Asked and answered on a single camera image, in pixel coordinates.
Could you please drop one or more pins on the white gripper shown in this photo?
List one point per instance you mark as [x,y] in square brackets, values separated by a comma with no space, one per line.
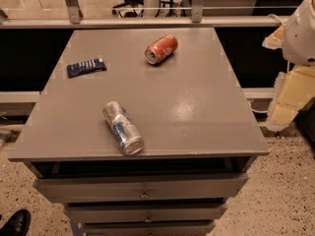
[300,38]

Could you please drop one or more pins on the silver blue redbull can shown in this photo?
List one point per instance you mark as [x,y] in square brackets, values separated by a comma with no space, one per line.
[125,132]

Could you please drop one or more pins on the orange soda can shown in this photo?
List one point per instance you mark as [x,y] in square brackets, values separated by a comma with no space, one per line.
[157,51]

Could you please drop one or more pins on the grey drawer cabinet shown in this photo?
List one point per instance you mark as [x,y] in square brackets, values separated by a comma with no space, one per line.
[190,111]

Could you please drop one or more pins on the black office chair base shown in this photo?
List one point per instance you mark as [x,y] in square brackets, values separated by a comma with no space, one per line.
[131,13]

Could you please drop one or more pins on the blue striped snack packet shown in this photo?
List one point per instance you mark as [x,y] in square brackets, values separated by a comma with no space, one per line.
[85,67]

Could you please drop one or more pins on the grey metal railing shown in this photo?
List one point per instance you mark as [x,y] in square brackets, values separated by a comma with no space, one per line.
[96,14]

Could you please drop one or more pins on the bottom grey drawer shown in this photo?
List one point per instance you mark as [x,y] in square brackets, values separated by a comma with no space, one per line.
[180,228]

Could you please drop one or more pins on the grey drawer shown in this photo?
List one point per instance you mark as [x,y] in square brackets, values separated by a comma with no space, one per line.
[145,213]
[141,188]
[180,228]

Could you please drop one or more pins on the top grey drawer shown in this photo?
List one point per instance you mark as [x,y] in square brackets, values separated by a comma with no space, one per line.
[141,188]

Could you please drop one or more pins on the middle grey drawer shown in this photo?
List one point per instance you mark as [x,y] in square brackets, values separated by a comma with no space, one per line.
[145,213]

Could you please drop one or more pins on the black leather shoe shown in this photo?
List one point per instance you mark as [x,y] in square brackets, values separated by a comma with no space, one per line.
[18,224]

